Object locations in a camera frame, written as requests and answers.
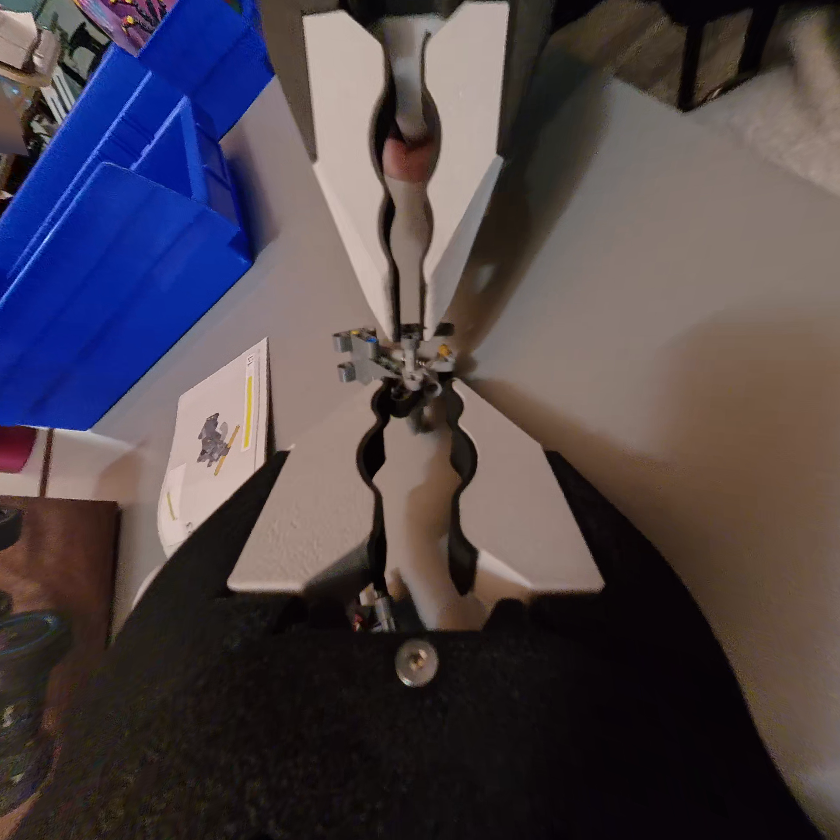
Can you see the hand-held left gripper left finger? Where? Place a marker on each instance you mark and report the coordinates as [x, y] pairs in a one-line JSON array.
[[302, 525]]

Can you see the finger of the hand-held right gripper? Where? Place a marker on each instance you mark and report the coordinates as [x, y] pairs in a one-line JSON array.
[[341, 131], [472, 118]]

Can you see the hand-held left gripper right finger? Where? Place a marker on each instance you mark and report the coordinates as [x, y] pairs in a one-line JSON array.
[[525, 525]]

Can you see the grey lego suspension assembly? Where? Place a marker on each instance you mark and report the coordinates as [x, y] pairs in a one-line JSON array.
[[367, 364]]

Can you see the lego instruction booklet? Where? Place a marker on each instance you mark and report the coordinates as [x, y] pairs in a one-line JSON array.
[[216, 407]]

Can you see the lego set box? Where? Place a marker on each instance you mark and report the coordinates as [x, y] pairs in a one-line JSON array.
[[59, 558]]

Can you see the person's right hand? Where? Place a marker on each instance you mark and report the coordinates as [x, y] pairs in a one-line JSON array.
[[410, 157]]

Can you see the blue plastic storage bin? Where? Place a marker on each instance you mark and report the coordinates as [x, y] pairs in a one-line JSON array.
[[79, 131], [118, 315], [210, 59]]

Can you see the colourful printed box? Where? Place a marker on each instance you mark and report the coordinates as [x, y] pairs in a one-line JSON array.
[[124, 19]]

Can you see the black chair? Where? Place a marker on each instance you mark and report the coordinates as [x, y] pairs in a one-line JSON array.
[[690, 59]]

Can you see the brown cardboard box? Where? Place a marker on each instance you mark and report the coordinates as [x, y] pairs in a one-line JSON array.
[[26, 46]]

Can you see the maroon bottle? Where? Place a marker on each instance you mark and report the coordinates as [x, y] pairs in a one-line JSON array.
[[19, 449]]

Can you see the white fluffy rug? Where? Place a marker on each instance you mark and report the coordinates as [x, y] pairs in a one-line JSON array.
[[787, 118]]

